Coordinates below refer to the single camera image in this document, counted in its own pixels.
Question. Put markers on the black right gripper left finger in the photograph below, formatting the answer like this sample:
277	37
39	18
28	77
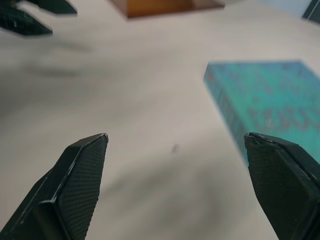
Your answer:
72	190

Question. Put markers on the brown wooden box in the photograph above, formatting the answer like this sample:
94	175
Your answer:
165	6

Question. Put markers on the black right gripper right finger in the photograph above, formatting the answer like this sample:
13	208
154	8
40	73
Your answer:
282	185

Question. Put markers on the dark object at table edge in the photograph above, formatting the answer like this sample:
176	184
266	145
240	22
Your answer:
311	11

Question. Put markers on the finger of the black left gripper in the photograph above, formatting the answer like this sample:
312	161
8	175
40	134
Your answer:
58	6
22	22

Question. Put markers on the teal box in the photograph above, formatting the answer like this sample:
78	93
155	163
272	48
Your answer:
265	100

